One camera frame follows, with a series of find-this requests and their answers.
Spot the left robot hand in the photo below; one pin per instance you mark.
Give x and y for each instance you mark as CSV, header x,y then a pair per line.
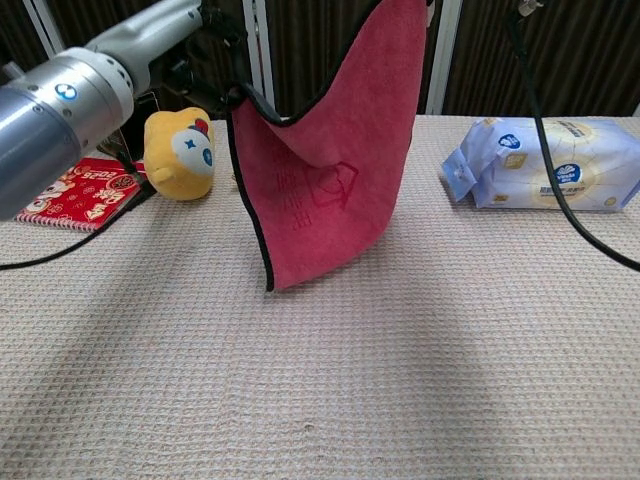
x,y
145,37

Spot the red and grey towel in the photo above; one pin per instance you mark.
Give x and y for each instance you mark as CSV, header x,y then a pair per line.
x,y
340,125

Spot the yellow plush toy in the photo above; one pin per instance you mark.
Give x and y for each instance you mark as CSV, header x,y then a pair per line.
x,y
175,160

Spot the pale blue tissue pack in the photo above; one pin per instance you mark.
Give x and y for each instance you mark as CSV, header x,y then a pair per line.
x,y
515,170

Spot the black cube box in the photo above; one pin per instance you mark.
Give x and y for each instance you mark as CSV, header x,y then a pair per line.
x,y
137,142

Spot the red spiral notebook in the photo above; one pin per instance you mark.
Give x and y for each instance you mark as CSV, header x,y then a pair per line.
x,y
90,200

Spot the beige woven tablecloth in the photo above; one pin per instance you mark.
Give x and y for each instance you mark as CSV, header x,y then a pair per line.
x,y
300,400

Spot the grey partition post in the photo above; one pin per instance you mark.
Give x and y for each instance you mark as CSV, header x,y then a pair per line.
x,y
42,27
261,60
442,60

